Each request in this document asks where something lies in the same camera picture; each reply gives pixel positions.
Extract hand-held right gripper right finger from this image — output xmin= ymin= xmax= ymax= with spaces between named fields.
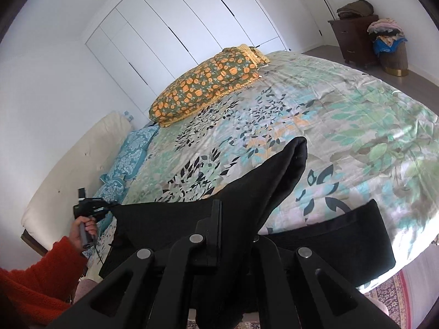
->
xmin=252 ymin=235 xmax=402 ymax=329

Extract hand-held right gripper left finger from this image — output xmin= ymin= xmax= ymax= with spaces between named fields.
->
xmin=44 ymin=200 xmax=222 ymax=329

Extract black pants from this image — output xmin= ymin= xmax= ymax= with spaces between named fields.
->
xmin=99 ymin=136 xmax=397 ymax=329

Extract person's left forearm orange sleeve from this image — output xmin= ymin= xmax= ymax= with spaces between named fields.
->
xmin=0 ymin=236 xmax=88 ymax=329

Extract person's left hand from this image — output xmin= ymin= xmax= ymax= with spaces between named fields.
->
xmin=69 ymin=215 xmax=99 ymax=248

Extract blue patterned pillow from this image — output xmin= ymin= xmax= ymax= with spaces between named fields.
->
xmin=99 ymin=177 xmax=128 ymax=203
xmin=117 ymin=124 xmax=161 ymax=180

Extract cream padded headboard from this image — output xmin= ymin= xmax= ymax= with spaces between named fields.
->
xmin=21 ymin=111 xmax=135 ymax=249

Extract patterned red rug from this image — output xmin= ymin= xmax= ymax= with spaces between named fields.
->
xmin=357 ymin=268 xmax=413 ymax=320

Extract pumpkin print pillow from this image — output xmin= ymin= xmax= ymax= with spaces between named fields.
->
xmin=148 ymin=44 xmax=271 ymax=128

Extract bed with floral cover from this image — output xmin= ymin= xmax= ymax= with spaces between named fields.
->
xmin=84 ymin=50 xmax=439 ymax=292

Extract white wardrobe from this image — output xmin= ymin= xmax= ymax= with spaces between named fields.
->
xmin=85 ymin=0 xmax=289 ymax=119

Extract brown round basket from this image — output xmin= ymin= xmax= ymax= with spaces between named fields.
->
xmin=379 ymin=43 xmax=410 ymax=77

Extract dark wooden nightstand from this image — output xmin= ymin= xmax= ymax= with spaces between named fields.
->
xmin=328 ymin=14 xmax=381 ymax=69

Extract white door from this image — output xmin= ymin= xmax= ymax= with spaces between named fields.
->
xmin=291 ymin=0 xmax=339 ymax=48

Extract pile of colourful clothes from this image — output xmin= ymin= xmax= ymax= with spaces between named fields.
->
xmin=367 ymin=18 xmax=409 ymax=56

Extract folded olive blankets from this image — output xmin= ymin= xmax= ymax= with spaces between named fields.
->
xmin=336 ymin=0 xmax=375 ymax=19

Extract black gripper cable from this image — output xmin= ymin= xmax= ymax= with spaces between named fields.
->
xmin=92 ymin=243 xmax=105 ymax=266

